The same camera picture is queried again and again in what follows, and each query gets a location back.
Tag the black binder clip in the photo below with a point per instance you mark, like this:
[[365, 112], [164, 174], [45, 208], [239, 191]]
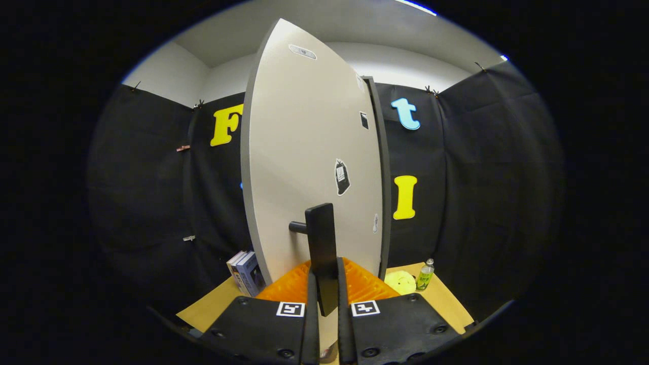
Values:
[[199, 104], [479, 66], [431, 92], [135, 86]]

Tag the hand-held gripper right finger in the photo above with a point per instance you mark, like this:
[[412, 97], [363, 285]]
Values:
[[345, 329]]

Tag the grey shoe cabinet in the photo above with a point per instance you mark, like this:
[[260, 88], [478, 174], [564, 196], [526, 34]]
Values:
[[384, 177]]

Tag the black backdrop cloth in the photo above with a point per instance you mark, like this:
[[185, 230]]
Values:
[[487, 192]]

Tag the beige shoe cabinet door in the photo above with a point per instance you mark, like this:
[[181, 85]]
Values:
[[294, 142]]

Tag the yellow round disc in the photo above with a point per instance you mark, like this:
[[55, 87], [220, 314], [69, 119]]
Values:
[[399, 282]]

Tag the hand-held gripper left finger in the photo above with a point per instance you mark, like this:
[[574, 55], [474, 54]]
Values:
[[312, 329]]

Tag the white book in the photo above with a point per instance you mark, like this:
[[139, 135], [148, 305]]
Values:
[[234, 266]]

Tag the green drink bottle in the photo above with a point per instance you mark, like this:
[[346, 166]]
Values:
[[425, 276]]

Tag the blue book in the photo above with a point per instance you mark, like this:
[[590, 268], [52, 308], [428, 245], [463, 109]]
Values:
[[252, 276]]

